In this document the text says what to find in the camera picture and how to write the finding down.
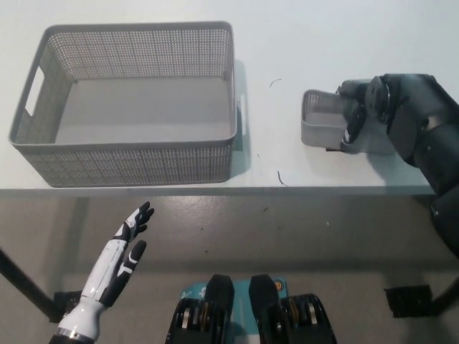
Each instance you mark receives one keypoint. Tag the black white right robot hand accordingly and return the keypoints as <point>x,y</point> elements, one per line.
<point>358,93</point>

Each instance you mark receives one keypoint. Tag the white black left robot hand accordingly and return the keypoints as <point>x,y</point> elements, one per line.
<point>107,272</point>

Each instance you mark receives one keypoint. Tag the small grey perforated basket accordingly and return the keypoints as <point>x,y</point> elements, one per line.
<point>315,134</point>

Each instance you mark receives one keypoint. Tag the black tape patch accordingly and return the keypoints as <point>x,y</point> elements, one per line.
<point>331,149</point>

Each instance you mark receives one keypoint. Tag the black table leg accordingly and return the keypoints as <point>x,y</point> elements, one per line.
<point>448,292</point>
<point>25,283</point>

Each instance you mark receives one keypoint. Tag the large grey perforated basket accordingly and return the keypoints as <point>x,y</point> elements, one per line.
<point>143,165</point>

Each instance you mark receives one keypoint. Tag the black teal robot body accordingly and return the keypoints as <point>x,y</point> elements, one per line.
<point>261,311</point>

